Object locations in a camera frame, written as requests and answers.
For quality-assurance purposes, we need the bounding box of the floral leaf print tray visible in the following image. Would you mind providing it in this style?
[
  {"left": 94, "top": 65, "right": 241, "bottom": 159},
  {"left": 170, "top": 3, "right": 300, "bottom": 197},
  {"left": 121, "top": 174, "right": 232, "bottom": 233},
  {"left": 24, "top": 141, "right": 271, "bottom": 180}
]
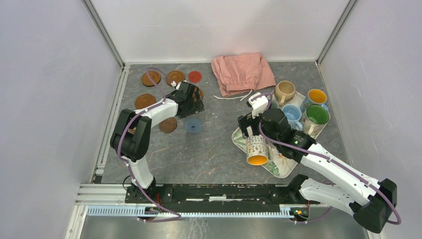
[{"left": 231, "top": 91, "right": 327, "bottom": 179}]

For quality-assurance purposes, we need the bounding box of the light blue ceramic mug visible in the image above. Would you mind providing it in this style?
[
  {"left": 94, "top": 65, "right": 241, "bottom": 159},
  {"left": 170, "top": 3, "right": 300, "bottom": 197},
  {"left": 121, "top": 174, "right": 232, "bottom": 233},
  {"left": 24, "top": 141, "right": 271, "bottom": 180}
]
[{"left": 282, "top": 105, "right": 303, "bottom": 130}]

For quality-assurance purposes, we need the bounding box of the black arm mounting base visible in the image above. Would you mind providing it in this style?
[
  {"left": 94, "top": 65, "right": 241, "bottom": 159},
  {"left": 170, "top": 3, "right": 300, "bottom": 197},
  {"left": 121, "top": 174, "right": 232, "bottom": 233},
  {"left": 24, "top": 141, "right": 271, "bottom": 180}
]
[{"left": 125, "top": 174, "right": 308, "bottom": 213}]

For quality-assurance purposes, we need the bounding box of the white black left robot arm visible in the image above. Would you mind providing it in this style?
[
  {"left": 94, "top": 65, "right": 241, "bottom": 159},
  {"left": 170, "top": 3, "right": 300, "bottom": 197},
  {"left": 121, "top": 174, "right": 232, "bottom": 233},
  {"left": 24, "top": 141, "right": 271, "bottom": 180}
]
[{"left": 110, "top": 81, "right": 205, "bottom": 203}]

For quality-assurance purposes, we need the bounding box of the red round coaster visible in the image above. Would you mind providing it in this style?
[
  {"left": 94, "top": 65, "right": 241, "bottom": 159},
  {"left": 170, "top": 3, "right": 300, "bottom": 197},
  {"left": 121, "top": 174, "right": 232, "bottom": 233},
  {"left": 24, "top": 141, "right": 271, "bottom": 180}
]
[{"left": 188, "top": 71, "right": 202, "bottom": 83}]

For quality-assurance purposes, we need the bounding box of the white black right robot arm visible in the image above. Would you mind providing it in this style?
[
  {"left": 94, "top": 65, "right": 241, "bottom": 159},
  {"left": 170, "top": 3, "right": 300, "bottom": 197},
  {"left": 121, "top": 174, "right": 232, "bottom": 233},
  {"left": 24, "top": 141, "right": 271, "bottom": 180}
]
[{"left": 237, "top": 109, "right": 402, "bottom": 234}]

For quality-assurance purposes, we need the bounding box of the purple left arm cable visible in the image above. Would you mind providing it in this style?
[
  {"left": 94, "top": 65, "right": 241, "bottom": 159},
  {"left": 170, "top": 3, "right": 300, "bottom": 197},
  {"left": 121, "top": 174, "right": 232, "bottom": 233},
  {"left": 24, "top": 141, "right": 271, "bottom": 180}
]
[{"left": 117, "top": 67, "right": 183, "bottom": 224}]

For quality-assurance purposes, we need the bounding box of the floral mug green inside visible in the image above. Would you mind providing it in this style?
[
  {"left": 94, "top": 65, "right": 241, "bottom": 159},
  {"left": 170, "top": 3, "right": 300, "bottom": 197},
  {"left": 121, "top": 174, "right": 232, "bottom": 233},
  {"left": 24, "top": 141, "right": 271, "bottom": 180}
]
[{"left": 300, "top": 105, "right": 330, "bottom": 135}]

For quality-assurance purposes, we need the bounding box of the white mug orange inside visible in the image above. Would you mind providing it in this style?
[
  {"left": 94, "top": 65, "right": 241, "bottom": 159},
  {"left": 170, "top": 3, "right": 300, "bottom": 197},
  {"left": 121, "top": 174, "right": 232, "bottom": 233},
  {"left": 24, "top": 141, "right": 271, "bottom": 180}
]
[{"left": 246, "top": 135, "right": 272, "bottom": 166}]

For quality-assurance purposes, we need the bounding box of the pink folded cloth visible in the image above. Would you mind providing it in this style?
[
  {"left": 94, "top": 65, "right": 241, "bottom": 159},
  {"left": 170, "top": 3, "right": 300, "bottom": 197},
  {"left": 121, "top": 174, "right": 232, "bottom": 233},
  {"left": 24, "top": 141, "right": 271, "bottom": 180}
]
[{"left": 211, "top": 52, "right": 276, "bottom": 98}]

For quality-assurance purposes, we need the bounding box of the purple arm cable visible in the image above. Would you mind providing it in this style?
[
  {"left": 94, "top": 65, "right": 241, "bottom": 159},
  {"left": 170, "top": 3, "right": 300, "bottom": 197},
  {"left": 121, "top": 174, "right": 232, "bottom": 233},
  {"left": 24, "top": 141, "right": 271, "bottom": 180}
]
[
  {"left": 117, "top": 67, "right": 183, "bottom": 224},
  {"left": 250, "top": 93, "right": 402, "bottom": 226}
]

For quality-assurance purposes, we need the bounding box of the blue butterfly mug orange inside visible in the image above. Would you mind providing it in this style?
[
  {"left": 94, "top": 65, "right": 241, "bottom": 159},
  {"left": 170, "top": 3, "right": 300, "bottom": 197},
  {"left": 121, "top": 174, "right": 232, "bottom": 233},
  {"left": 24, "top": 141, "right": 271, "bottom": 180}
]
[{"left": 300, "top": 89, "right": 329, "bottom": 113}]

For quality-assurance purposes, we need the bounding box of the light blue round coaster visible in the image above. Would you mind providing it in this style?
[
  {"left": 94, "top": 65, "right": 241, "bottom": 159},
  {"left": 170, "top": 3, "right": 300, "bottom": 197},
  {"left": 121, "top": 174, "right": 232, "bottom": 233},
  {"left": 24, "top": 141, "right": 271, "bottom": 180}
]
[{"left": 185, "top": 118, "right": 203, "bottom": 134}]

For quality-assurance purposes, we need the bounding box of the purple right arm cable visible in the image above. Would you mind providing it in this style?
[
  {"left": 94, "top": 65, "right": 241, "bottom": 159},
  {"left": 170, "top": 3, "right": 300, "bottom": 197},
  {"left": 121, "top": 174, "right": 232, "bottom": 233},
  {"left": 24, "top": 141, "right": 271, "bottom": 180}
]
[{"left": 250, "top": 93, "right": 402, "bottom": 226}]

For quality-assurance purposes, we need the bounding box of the white drawstring cord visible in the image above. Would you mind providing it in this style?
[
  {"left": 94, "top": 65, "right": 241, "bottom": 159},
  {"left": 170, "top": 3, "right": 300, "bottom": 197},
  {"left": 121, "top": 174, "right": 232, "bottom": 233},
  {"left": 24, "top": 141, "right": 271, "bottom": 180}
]
[{"left": 213, "top": 89, "right": 254, "bottom": 102}]

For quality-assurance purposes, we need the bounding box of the beige ceramic mug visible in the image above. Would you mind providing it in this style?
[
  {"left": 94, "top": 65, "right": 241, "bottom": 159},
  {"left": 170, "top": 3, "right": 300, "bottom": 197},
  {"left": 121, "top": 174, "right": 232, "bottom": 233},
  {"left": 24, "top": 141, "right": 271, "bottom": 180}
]
[{"left": 274, "top": 81, "right": 296, "bottom": 107}]

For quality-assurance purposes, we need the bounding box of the dark brown wooden coaster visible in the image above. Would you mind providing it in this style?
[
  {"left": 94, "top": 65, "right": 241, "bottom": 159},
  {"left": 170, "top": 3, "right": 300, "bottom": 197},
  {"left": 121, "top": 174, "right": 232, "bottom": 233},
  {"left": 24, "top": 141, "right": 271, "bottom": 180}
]
[{"left": 158, "top": 117, "right": 178, "bottom": 133}]

